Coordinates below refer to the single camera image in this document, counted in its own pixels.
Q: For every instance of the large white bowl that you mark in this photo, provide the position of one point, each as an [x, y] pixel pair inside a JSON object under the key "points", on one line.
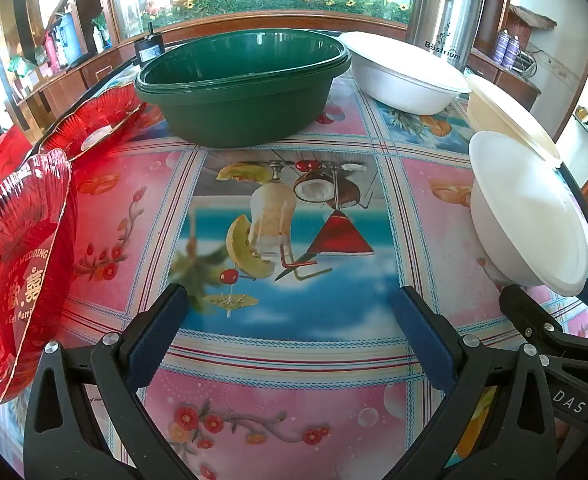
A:
{"points": [[399, 85]]}

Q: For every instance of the fruit print tablecloth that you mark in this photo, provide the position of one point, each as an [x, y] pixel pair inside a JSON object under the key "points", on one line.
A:
{"points": [[299, 310]]}

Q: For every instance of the brown basket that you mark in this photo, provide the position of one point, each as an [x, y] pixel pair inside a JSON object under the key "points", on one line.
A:
{"points": [[524, 25]]}

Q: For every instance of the red printed plastic plate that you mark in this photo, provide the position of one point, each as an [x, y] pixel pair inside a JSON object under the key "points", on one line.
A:
{"points": [[19, 260], [94, 120]]}

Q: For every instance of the blue bottle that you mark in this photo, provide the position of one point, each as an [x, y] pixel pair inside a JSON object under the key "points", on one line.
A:
{"points": [[69, 37]]}

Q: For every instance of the small white bowl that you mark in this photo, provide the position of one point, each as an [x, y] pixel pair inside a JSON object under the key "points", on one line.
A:
{"points": [[524, 210]]}

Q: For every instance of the wooden side cabinet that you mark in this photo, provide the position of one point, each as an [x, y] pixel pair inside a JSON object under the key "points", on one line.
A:
{"points": [[509, 82]]}

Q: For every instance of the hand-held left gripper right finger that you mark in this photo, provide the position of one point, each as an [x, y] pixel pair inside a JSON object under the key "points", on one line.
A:
{"points": [[424, 342]]}

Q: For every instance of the pink bottle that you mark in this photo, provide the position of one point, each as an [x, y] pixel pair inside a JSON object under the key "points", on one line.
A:
{"points": [[53, 52]]}

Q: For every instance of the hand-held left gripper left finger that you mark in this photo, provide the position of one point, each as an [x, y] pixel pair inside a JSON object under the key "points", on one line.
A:
{"points": [[159, 332]]}

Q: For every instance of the cream plastic bowl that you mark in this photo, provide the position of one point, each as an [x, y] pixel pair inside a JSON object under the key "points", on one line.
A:
{"points": [[494, 110]]}

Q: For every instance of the stainless steel thermos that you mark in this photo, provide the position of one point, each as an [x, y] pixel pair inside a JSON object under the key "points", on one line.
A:
{"points": [[449, 10]]}

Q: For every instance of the small black jar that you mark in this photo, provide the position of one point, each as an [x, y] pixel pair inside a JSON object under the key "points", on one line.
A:
{"points": [[149, 52]]}

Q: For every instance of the purple spray can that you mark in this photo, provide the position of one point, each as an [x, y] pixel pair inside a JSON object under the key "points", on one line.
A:
{"points": [[512, 52], [499, 47]]}

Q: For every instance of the white bottle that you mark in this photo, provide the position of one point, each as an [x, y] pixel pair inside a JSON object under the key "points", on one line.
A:
{"points": [[99, 40]]}

